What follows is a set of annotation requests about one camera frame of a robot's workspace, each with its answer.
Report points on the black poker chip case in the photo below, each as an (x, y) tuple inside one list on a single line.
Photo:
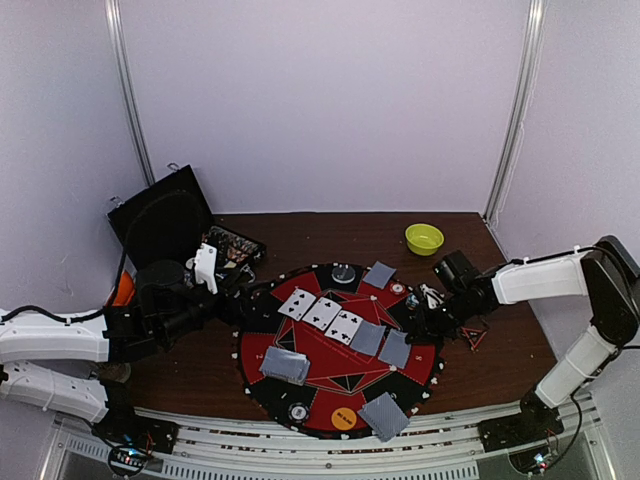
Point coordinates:
[(166, 221)]

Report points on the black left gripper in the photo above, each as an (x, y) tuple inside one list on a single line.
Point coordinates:
[(228, 311)]

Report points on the top row poker chips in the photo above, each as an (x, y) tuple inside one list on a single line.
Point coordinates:
[(233, 247)]

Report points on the round red black poker mat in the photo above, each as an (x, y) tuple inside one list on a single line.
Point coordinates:
[(338, 376)]

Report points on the red black triangle token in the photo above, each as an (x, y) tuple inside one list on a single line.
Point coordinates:
[(474, 337)]

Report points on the face-down board card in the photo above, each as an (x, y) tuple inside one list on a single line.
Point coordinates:
[(367, 338), (395, 350)]

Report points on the right aluminium corner post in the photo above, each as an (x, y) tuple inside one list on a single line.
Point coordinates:
[(524, 88)]

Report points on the red five poker chip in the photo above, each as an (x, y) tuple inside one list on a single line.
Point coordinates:
[(397, 288)]

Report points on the left aluminium corner post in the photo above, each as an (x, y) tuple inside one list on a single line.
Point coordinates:
[(116, 32)]

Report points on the two of clubs card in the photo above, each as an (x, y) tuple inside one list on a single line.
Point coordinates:
[(322, 313)]

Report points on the black poker chip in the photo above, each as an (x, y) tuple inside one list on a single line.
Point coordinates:
[(298, 412)]

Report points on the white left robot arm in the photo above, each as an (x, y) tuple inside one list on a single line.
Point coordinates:
[(33, 338)]

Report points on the aluminium front rail frame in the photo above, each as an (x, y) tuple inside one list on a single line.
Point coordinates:
[(437, 446)]

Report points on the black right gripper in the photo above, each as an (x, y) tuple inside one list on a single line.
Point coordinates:
[(433, 315)]

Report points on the dealt blue-backed playing cards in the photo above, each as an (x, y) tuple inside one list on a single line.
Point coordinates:
[(384, 416)]

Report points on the four of clubs card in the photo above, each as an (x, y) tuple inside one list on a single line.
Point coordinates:
[(344, 326)]

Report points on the white ceramic mug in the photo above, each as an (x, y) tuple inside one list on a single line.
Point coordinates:
[(115, 372)]

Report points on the green plastic bowl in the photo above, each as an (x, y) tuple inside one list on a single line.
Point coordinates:
[(423, 239)]

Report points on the aluminium corner post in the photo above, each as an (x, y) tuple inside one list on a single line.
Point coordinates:
[(116, 32), (524, 88)]

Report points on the orange plastic bowl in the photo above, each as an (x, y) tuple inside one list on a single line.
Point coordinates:
[(125, 291)]

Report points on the three of spades card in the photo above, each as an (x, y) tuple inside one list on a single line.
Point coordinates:
[(297, 304)]

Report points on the grey playing card deck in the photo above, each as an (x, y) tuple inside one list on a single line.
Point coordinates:
[(285, 365)]

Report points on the orange big blind button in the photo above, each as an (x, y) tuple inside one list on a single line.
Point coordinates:
[(344, 419)]

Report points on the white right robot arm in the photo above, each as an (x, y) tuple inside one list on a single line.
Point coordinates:
[(599, 283)]

